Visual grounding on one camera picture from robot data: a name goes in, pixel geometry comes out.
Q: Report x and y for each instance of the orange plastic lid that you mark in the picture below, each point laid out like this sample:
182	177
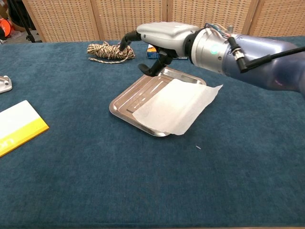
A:
6	27

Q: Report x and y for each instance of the white wall bracket holder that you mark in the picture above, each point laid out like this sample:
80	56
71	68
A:
4	86

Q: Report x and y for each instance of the white and yellow box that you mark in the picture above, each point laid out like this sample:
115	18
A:
19	124

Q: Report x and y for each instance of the wicker folding screen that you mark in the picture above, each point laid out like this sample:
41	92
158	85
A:
131	19

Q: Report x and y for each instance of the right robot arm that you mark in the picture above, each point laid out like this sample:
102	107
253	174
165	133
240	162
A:
262	74

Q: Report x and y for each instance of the white paper sheet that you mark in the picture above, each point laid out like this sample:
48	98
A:
171	107

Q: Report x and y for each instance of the black tripod stand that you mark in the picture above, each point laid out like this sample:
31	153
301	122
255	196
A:
29	37

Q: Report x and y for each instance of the orange and blue box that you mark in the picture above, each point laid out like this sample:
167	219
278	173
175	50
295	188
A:
151	53

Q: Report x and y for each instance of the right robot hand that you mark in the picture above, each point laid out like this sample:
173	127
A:
164	33

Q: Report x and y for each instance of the small white scrap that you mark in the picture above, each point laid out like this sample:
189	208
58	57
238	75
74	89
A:
198	147

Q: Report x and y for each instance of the blue felt table cloth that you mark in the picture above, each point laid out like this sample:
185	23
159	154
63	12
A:
95	179

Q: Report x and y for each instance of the silver metal tray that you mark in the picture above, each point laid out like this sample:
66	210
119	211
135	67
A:
133	97

